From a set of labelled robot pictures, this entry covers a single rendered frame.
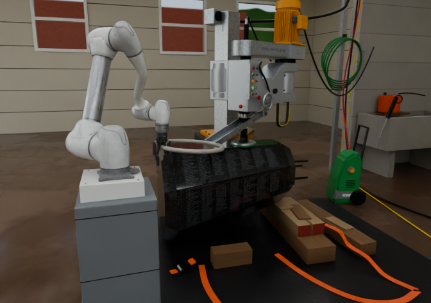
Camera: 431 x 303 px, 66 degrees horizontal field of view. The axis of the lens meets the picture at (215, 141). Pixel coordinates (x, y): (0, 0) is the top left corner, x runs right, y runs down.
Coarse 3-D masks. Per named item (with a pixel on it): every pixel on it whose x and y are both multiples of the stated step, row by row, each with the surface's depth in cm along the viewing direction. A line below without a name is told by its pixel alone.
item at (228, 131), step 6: (252, 114) 302; (258, 114) 290; (252, 120) 284; (228, 126) 278; (234, 126) 284; (240, 126) 272; (246, 126) 278; (216, 132) 267; (222, 132) 272; (228, 132) 274; (234, 132) 267; (210, 138) 262; (216, 138) 268; (222, 138) 256; (228, 138) 262
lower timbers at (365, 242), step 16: (320, 208) 328; (272, 224) 315; (288, 240) 282; (304, 240) 261; (320, 240) 261; (336, 240) 286; (352, 240) 268; (368, 240) 266; (304, 256) 254; (320, 256) 252
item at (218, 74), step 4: (212, 68) 352; (216, 68) 346; (220, 68) 343; (224, 68) 342; (212, 72) 350; (216, 72) 345; (220, 72) 343; (224, 72) 341; (212, 76) 351; (216, 76) 346; (220, 76) 344; (224, 76) 342; (212, 80) 352; (216, 80) 347; (220, 80) 344; (224, 80) 343; (212, 84) 353; (216, 84) 348; (220, 84) 345; (224, 84) 344; (212, 88) 353; (216, 88) 348; (220, 88) 346; (224, 88) 344
